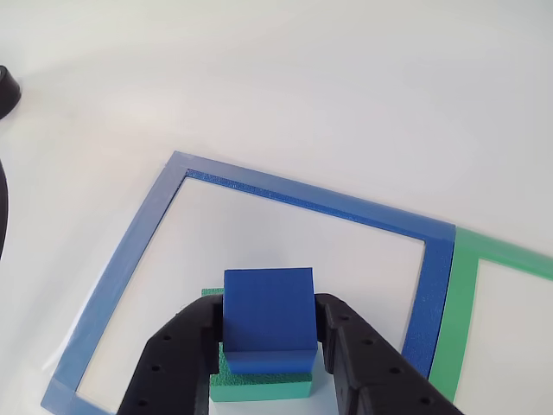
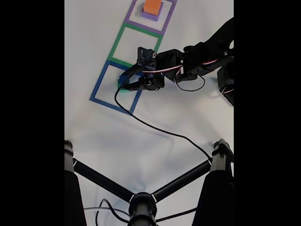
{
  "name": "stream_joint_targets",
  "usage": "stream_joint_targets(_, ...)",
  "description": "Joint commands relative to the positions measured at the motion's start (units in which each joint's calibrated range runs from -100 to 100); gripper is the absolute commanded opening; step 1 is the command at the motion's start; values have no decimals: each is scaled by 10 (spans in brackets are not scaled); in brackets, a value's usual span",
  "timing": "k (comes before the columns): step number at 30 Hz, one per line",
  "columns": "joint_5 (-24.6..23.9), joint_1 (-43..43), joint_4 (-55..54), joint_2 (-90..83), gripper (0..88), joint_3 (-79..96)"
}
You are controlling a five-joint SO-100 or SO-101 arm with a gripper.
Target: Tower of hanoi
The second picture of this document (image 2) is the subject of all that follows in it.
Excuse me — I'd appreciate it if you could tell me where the small blue cube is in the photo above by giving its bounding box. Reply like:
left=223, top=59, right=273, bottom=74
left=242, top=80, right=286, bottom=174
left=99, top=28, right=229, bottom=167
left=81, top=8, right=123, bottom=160
left=119, top=74, right=130, bottom=87

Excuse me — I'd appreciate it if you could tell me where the green square block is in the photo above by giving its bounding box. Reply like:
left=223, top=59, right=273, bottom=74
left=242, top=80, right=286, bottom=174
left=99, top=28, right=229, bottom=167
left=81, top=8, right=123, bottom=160
left=117, top=79, right=132, bottom=94

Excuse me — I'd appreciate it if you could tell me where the orange square block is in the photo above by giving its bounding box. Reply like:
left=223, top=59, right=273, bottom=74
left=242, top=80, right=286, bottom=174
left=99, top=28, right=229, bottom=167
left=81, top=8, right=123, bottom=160
left=143, top=0, right=164, bottom=14

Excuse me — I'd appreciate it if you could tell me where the purple square block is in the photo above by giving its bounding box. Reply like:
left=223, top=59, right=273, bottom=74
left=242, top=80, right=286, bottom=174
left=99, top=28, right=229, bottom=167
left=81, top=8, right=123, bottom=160
left=140, top=8, right=164, bottom=22

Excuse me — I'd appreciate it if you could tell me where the black tripod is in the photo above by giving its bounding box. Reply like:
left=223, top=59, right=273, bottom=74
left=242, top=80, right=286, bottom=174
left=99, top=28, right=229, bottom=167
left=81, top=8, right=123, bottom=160
left=64, top=138, right=234, bottom=226

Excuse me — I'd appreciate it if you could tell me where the white and red servo wire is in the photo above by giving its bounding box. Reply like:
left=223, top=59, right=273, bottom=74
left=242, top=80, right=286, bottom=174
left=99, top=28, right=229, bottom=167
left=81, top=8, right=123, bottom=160
left=143, top=58, right=219, bottom=74

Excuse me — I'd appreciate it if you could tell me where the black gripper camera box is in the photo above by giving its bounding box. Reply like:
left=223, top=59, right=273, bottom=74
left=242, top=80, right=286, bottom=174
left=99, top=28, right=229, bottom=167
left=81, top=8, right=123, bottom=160
left=136, top=46, right=158, bottom=69

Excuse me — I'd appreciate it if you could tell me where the long black camera cable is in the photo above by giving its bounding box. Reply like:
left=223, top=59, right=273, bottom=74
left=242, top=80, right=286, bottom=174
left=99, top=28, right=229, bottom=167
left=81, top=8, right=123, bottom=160
left=114, top=70, right=214, bottom=163

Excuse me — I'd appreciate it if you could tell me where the green square frame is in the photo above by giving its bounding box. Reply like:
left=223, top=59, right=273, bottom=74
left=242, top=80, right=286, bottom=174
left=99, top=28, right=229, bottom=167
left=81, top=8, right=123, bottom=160
left=107, top=23, right=163, bottom=71

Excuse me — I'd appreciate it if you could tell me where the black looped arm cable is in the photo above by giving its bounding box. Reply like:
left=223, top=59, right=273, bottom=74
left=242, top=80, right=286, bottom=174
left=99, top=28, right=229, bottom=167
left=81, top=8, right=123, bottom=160
left=175, top=75, right=206, bottom=92

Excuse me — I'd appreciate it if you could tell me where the purple square frame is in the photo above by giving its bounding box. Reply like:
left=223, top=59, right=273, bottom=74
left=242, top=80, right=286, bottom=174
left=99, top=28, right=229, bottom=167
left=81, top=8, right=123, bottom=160
left=124, top=0, right=177, bottom=36

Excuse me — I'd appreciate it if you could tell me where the blue square frame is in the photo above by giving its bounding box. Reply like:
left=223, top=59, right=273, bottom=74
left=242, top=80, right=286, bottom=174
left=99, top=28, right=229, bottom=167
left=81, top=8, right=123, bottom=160
left=89, top=60, right=144, bottom=116

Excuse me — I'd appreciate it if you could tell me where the curled black cable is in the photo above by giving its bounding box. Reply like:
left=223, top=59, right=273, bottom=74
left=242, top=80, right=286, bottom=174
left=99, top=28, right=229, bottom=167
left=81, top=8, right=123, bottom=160
left=95, top=199, right=130, bottom=226

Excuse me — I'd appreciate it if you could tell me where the white cable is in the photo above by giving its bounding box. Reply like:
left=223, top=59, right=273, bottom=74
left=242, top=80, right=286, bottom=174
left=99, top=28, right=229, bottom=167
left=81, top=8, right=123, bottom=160
left=83, top=207, right=130, bottom=216

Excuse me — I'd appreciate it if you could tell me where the straight black cable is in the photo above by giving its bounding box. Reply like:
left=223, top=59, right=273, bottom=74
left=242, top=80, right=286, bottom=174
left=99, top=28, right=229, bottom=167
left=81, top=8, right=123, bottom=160
left=155, top=212, right=196, bottom=223

